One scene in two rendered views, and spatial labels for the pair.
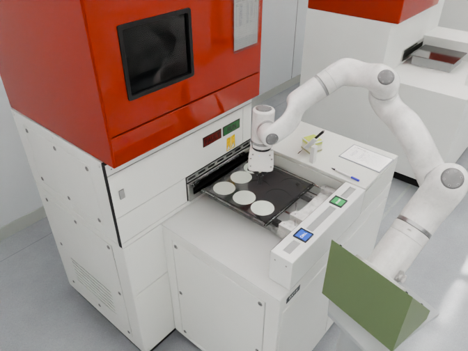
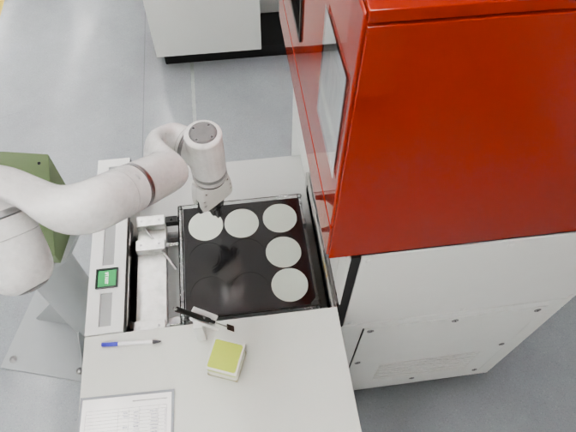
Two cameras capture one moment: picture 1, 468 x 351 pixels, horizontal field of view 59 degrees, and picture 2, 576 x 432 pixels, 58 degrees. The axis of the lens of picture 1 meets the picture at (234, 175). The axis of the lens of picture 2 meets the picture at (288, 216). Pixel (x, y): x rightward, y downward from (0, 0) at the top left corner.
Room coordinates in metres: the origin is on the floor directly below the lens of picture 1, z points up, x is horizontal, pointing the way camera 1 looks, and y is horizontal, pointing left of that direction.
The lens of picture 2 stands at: (2.05, -0.57, 2.19)
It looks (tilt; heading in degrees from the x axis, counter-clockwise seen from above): 57 degrees down; 131
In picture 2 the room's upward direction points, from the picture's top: 1 degrees clockwise
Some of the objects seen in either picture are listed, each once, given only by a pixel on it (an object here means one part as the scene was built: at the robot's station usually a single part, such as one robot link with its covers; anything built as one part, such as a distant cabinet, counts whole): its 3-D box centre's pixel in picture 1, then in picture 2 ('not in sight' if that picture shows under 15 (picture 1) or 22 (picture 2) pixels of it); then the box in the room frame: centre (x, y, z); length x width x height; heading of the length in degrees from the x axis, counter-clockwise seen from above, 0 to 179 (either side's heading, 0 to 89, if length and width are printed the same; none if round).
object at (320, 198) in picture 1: (309, 214); (153, 275); (1.35, -0.32, 0.87); 0.36 x 0.08 x 0.03; 139
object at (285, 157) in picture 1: (320, 159); (220, 400); (1.74, -0.43, 0.89); 0.62 x 0.35 x 0.14; 49
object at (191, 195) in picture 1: (221, 171); (319, 242); (1.63, 0.06, 0.89); 0.44 x 0.02 x 0.10; 139
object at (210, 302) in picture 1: (280, 263); not in sight; (1.50, -0.24, 0.41); 0.97 x 0.64 x 0.82; 139
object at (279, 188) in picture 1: (258, 186); (246, 255); (1.51, -0.11, 0.90); 0.34 x 0.34 x 0.01; 49
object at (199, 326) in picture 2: (310, 147); (205, 324); (1.62, -0.35, 1.03); 0.06 x 0.04 x 0.13; 49
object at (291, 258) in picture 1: (320, 230); (116, 249); (1.22, -0.34, 0.89); 0.55 x 0.09 x 0.14; 139
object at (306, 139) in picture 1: (311, 144); (226, 360); (1.71, -0.37, 1.00); 0.07 x 0.07 x 0.07; 28
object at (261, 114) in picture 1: (263, 124); (204, 150); (1.40, -0.11, 1.27); 0.09 x 0.08 x 0.13; 14
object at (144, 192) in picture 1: (191, 164); (316, 165); (1.51, 0.19, 1.02); 0.82 x 0.03 x 0.40; 139
